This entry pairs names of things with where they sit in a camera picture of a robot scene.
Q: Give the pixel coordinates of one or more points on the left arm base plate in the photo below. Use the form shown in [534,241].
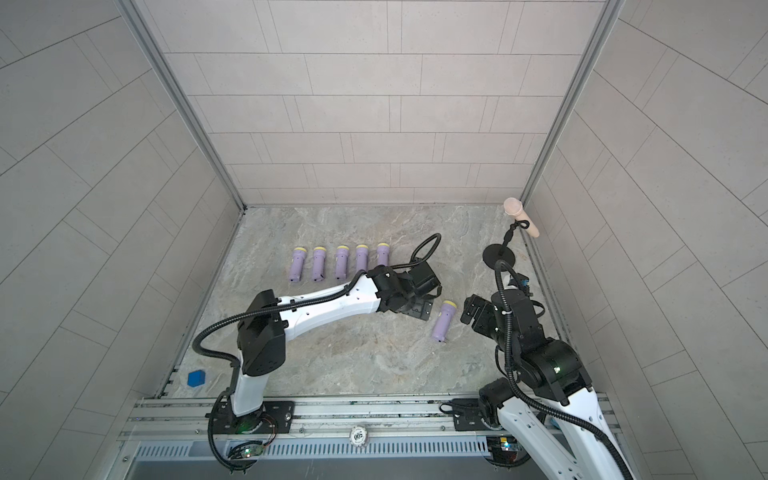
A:
[274,417]

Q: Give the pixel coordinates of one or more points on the aluminium rail frame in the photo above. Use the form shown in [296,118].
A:
[314,418]

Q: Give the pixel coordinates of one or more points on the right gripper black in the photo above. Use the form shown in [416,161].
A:
[485,309]

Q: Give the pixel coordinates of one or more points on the circuit board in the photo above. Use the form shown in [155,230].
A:
[505,452]
[247,451]

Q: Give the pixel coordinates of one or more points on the beige microphone on stand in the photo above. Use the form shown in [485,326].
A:
[514,208]

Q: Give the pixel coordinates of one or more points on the right circuit board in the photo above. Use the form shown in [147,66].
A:
[505,452]

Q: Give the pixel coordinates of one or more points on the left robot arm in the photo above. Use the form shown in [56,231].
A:
[254,342]

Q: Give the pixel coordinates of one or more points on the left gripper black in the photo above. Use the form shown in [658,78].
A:
[419,310]

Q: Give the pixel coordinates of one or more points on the blue hexagonal piece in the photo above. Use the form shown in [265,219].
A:
[196,378]

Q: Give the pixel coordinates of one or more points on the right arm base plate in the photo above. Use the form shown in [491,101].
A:
[467,415]

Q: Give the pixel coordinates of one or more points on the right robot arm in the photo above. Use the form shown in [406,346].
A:
[545,398]

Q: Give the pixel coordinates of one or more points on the left circuit board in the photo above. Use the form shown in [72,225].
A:
[247,451]

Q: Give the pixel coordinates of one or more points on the purple flashlight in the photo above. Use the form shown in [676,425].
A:
[361,258]
[341,262]
[318,263]
[383,254]
[299,255]
[447,312]

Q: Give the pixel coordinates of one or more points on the black round stand base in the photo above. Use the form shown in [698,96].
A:
[495,252]

